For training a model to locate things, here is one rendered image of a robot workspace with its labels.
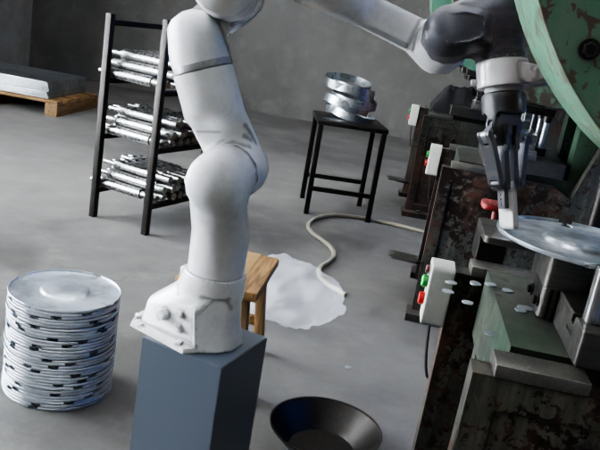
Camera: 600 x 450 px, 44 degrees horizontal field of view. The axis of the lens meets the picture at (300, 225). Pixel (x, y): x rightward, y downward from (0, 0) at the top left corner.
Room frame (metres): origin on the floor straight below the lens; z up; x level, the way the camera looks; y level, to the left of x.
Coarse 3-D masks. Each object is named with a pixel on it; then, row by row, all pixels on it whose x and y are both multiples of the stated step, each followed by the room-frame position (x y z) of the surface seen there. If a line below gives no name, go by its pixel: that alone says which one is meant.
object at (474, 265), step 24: (480, 264) 1.51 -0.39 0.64; (456, 288) 1.50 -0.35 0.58; (480, 288) 1.49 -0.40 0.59; (456, 312) 1.49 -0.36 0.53; (456, 336) 1.49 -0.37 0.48; (432, 360) 1.54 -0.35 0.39; (456, 360) 1.49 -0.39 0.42; (432, 384) 1.50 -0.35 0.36; (456, 384) 1.49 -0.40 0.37; (432, 408) 1.49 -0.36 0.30; (456, 408) 1.49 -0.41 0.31; (432, 432) 1.49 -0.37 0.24
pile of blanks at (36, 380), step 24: (24, 312) 1.72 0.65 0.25; (48, 312) 1.69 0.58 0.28; (96, 312) 1.74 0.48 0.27; (24, 336) 1.70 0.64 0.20; (48, 336) 1.69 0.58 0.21; (72, 336) 1.71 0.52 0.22; (96, 336) 1.75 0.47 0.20; (24, 360) 1.71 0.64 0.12; (48, 360) 1.70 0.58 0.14; (72, 360) 1.72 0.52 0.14; (96, 360) 1.76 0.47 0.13; (24, 384) 1.70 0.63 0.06; (48, 384) 1.70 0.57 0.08; (72, 384) 1.72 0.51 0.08; (96, 384) 1.78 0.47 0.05; (48, 408) 1.71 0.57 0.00; (72, 408) 1.72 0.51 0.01
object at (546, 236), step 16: (496, 224) 1.29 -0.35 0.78; (528, 224) 1.35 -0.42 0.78; (544, 224) 1.37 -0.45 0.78; (560, 224) 1.39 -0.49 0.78; (576, 224) 1.40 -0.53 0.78; (512, 240) 1.21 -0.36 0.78; (528, 240) 1.22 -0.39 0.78; (544, 240) 1.24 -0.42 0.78; (560, 240) 1.24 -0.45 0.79; (576, 240) 1.26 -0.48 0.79; (592, 240) 1.28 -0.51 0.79; (560, 256) 1.14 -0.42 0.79; (576, 256) 1.17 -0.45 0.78; (592, 256) 1.19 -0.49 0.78
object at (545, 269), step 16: (480, 224) 1.30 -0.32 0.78; (496, 240) 1.21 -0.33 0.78; (544, 256) 1.28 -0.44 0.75; (544, 272) 1.25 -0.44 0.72; (560, 272) 1.22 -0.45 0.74; (576, 272) 1.22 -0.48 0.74; (592, 272) 1.21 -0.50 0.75; (528, 288) 1.29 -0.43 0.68; (544, 288) 1.23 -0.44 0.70; (560, 288) 1.22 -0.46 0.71; (576, 288) 1.22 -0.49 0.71; (544, 304) 1.22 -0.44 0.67
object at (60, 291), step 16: (32, 272) 1.91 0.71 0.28; (48, 272) 1.94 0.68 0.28; (64, 272) 1.96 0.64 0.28; (80, 272) 1.98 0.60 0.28; (16, 288) 1.80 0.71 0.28; (32, 288) 1.81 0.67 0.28; (48, 288) 1.82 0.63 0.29; (64, 288) 1.84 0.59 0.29; (80, 288) 1.85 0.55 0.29; (96, 288) 1.89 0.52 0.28; (112, 288) 1.90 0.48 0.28; (48, 304) 1.73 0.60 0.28; (64, 304) 1.75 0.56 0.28; (80, 304) 1.76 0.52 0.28; (96, 304) 1.78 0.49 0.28
